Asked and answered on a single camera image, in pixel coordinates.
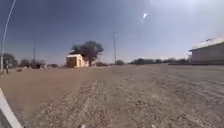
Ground person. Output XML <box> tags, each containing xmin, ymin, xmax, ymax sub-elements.
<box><xmin>4</xmin><ymin>61</ymin><xmax>10</xmax><ymax>75</ymax></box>

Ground tall thin street pole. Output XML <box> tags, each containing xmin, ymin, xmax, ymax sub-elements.
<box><xmin>112</xmin><ymin>31</ymin><xmax>118</xmax><ymax>66</ymax></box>

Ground distant row of bushes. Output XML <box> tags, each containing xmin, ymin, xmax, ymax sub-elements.
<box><xmin>129</xmin><ymin>57</ymin><xmax>190</xmax><ymax>66</ymax></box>

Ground large dark tree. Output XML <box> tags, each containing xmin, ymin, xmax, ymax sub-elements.
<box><xmin>69</xmin><ymin>40</ymin><xmax>105</xmax><ymax>67</ymax></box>

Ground small yellow building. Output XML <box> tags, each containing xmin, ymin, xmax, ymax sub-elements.
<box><xmin>66</xmin><ymin>53</ymin><xmax>90</xmax><ymax>69</ymax></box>

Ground dark leafy tree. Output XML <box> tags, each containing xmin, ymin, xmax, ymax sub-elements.
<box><xmin>0</xmin><ymin>52</ymin><xmax>19</xmax><ymax>70</ymax></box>

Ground long grey building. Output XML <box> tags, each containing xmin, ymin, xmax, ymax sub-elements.
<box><xmin>188</xmin><ymin>36</ymin><xmax>224</xmax><ymax>66</ymax></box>

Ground low dark bushes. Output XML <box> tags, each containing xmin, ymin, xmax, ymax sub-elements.
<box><xmin>18</xmin><ymin>58</ymin><xmax>48</xmax><ymax>70</ymax></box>

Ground curved pale lamp pole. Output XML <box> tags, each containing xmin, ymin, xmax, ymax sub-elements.
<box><xmin>0</xmin><ymin>0</ymin><xmax>17</xmax><ymax>73</ymax></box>

